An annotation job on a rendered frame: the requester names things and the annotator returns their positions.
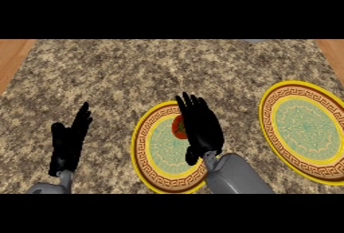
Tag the yellow rimmed patterned plate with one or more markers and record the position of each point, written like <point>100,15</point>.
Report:
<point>305,130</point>
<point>162,157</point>

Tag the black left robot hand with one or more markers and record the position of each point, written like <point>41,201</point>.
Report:
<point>66,142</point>

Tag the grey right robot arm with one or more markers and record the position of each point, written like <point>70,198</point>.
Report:
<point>231,174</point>

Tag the grey object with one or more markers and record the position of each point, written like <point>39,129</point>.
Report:
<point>254,40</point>

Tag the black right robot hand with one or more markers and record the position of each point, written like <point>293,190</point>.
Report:
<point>200,127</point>

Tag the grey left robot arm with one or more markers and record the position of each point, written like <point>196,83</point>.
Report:
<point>56,185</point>

